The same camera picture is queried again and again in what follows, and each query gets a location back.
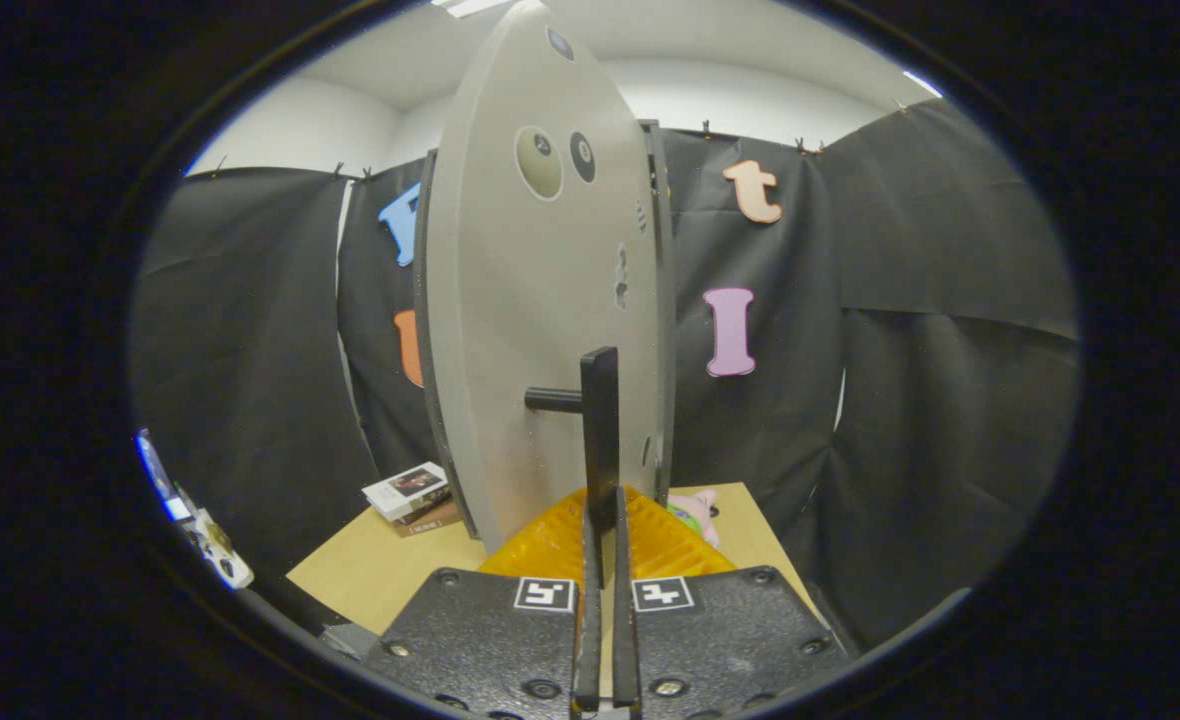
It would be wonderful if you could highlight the pink and green plush toy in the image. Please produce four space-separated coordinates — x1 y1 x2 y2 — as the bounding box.
666 488 722 548

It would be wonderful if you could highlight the white boxed book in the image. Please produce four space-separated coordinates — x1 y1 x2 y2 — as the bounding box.
362 461 450 522

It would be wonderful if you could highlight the colourful clutter pile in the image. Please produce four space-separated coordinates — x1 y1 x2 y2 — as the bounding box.
136 428 256 591

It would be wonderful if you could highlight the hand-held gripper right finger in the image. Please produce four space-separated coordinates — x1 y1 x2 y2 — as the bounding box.
612 487 851 719

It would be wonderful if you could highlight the grey shoe cabinet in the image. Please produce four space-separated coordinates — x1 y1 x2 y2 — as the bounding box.
413 120 678 541

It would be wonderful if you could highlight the black backdrop cloth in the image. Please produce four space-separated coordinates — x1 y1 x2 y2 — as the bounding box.
130 98 1083 651

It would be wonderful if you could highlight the brown book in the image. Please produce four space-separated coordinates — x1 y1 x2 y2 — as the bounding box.
393 500 466 539

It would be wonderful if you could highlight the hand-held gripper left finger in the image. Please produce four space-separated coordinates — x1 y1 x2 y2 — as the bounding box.
362 487 603 719

